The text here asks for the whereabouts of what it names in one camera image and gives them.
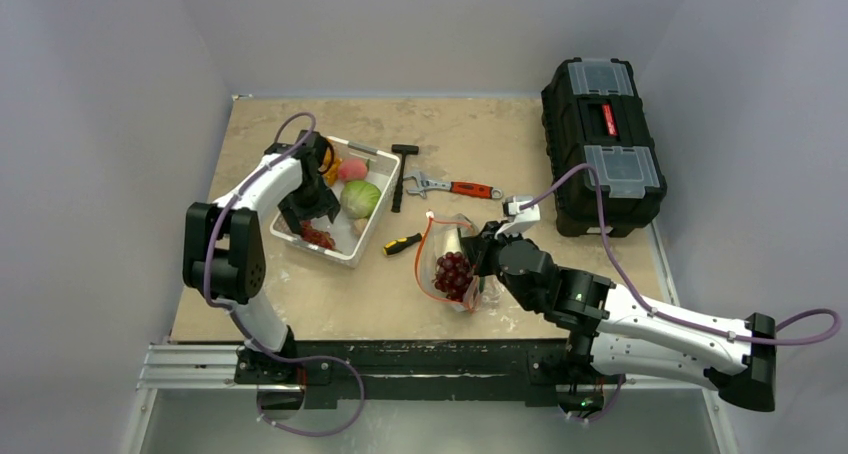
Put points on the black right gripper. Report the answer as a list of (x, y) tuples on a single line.
[(480, 249)]

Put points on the beige toy garlic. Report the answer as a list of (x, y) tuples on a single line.
[(359, 226)]

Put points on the small red grape cluster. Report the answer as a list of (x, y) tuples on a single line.
[(316, 237)]

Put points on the green toy cabbage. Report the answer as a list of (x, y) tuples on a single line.
[(358, 199)]

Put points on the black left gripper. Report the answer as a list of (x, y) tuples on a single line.
[(324, 206)]

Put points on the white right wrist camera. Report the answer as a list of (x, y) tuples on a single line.
[(521, 213)]

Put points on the black hammer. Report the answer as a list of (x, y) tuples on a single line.
[(403, 150)]

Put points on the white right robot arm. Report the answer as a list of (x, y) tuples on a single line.
[(612, 332)]

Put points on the clear zip top bag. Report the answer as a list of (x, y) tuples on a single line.
[(442, 235)]

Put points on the red handled adjustable wrench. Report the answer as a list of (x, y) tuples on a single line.
[(424, 184)]

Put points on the pink toy peach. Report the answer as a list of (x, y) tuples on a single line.
[(352, 169)]

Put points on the black toolbox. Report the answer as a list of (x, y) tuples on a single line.
[(592, 113)]

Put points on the purple toy grape bunch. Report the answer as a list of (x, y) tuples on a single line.
[(453, 275)]

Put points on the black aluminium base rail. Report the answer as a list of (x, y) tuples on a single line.
[(535, 373)]

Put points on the yellow black screwdriver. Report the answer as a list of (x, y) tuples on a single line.
[(398, 245)]

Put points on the white plastic basket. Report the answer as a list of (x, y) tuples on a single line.
[(383, 172)]

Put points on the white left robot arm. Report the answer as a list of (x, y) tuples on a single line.
[(223, 254)]

